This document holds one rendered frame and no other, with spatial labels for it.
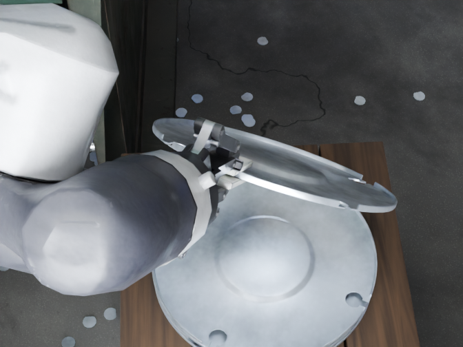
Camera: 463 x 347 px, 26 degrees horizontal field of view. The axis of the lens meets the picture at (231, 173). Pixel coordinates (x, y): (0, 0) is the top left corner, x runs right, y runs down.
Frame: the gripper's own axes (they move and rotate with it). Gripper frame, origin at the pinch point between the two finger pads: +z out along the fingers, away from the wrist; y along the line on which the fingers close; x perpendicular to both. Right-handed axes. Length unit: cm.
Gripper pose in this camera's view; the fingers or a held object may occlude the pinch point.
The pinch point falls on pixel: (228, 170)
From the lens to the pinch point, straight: 101.2
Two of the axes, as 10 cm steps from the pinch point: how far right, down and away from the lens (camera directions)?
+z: 2.6, -1.3, 9.6
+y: 2.9, -9.3, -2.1
